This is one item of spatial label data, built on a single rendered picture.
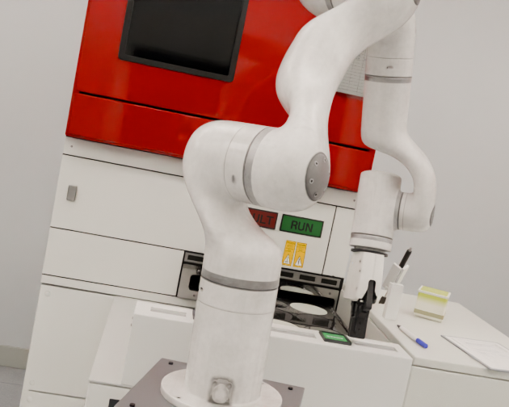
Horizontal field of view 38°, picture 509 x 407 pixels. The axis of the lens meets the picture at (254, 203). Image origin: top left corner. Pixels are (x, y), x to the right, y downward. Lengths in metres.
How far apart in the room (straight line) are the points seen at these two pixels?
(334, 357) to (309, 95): 0.57
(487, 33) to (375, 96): 2.39
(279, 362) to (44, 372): 0.87
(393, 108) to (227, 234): 0.49
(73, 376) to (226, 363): 1.06
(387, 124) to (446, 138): 2.28
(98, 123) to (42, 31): 1.63
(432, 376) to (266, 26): 0.97
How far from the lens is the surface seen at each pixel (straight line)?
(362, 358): 1.48
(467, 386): 1.56
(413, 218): 1.46
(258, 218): 2.00
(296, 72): 1.14
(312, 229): 2.03
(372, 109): 1.43
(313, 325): 1.82
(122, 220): 2.00
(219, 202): 1.10
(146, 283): 2.03
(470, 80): 3.74
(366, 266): 1.45
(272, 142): 1.04
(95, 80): 1.93
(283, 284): 2.04
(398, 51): 1.42
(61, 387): 2.14
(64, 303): 2.06
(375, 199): 1.47
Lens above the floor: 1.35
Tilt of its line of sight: 6 degrees down
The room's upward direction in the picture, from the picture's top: 11 degrees clockwise
